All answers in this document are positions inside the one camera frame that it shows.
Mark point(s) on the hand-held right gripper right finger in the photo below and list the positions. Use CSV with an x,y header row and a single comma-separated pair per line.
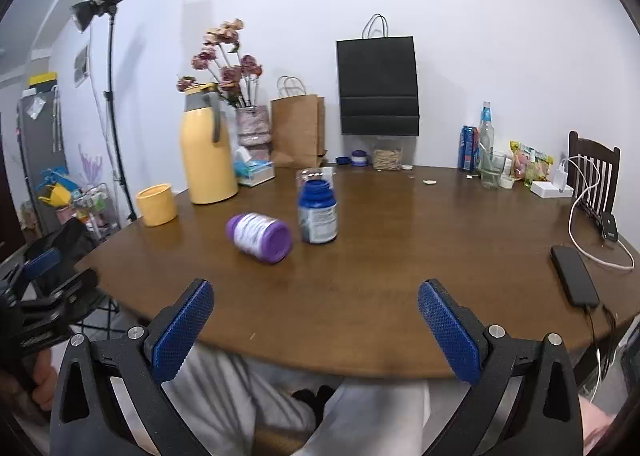
x,y
447,331

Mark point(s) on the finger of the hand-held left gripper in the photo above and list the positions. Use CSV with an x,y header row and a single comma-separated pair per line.
x,y
70,288
42,260

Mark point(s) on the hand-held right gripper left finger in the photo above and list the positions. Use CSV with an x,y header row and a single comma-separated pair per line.
x,y
182,331

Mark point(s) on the yellow cup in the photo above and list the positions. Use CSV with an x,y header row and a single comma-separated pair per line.
x,y
156,206

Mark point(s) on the person's left hand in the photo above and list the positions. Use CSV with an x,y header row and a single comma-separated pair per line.
x,y
42,378

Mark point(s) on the yellow and blue toy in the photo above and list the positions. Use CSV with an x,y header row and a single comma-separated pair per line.
x,y
56,192

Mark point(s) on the person's white pants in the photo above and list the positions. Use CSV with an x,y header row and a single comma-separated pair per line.
x,y
225,406

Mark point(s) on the grey refrigerator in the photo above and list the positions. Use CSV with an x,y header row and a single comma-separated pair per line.
x,y
40,146

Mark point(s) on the purple pill bottle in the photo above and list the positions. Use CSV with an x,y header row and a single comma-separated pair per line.
x,y
257,236

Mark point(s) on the black smartphone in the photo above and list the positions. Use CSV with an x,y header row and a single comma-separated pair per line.
x,y
575,276

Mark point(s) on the clear drinking glass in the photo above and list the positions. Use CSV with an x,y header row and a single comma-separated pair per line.
x,y
492,171

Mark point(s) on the yellow thermos jug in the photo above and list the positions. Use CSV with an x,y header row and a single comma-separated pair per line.
x,y
207,161

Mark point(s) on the white power strip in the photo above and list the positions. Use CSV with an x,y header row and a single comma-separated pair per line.
x,y
547,189

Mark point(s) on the blue pill bottle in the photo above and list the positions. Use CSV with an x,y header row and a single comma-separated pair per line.
x,y
317,216

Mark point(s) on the tissue box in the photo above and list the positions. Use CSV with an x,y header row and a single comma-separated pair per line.
x,y
255,171

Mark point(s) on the yellow box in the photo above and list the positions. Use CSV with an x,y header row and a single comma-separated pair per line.
x,y
42,79

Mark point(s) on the blue drink can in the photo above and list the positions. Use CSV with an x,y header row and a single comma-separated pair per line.
x,y
467,149

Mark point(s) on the clear jar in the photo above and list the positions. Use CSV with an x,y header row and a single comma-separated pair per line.
x,y
386,156

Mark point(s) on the white charger plug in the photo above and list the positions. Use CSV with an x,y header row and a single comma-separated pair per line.
x,y
560,177

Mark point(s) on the small black device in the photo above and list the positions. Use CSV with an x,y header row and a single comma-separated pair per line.
x,y
609,227

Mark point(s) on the colourful snack bag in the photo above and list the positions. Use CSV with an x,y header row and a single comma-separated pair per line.
x,y
532,159

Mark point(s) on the small blue white jar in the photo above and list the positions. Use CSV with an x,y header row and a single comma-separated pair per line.
x,y
358,159

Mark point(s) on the small blue cap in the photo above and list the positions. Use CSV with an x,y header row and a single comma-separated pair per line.
x,y
342,161

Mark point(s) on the clear glass bottle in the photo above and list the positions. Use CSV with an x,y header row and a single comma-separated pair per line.
x,y
486,131

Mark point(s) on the clear plastic box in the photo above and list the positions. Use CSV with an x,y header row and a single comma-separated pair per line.
x,y
315,173

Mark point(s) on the pink patterned vase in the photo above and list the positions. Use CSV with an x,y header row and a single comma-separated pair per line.
x,y
253,126

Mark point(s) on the dark wooden chair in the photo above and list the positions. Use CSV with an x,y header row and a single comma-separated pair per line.
x,y
602,171

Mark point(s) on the brown paper bag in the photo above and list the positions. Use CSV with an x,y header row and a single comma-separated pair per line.
x,y
297,129

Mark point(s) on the black paper bag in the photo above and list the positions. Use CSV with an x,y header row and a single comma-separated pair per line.
x,y
377,86

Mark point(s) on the dried pink flower bouquet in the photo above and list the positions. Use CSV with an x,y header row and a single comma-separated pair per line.
x,y
225,69

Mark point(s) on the wall paper sheet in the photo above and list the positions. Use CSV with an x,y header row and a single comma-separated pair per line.
x,y
82,65

